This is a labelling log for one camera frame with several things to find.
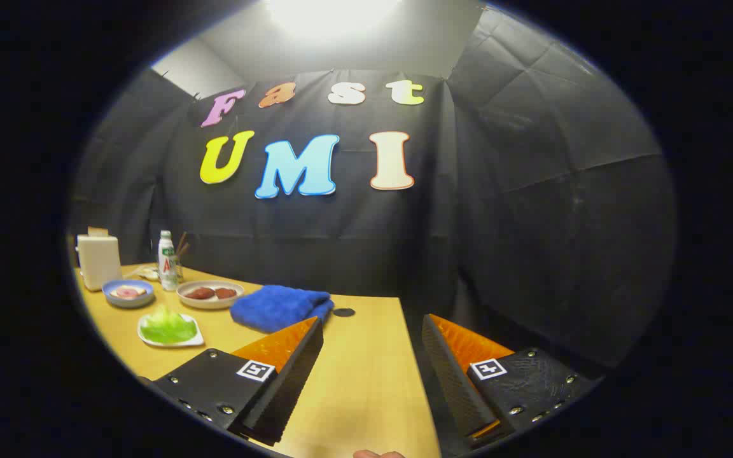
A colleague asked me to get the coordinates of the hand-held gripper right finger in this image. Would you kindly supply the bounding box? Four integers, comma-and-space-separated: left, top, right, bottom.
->
421, 313, 598, 456

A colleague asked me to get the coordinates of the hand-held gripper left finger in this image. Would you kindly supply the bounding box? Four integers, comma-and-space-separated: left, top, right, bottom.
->
149, 315, 325, 447

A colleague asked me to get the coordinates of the green lettuce leaf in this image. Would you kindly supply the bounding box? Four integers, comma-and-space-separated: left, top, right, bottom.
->
141, 307, 198, 345

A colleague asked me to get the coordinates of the blue folded towel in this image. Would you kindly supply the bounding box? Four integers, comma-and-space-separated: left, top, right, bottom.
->
230, 284, 335, 334

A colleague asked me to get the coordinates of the white square plate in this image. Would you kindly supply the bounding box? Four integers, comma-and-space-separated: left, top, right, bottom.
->
137, 313, 205, 349

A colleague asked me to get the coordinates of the beige round plate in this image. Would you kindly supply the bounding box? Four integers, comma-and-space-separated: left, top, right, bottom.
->
176, 281, 246, 310

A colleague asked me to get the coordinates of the white plastic drink bottle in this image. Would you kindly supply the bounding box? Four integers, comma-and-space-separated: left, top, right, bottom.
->
158, 230, 179, 292

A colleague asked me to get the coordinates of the blue round plate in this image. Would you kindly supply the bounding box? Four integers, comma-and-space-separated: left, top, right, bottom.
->
102, 279, 155, 309

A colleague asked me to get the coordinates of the black backdrop cloth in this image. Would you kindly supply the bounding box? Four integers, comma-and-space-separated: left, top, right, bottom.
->
69, 6, 678, 370

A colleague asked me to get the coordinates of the white toaster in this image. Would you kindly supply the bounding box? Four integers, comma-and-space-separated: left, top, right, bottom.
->
76, 233, 122, 292

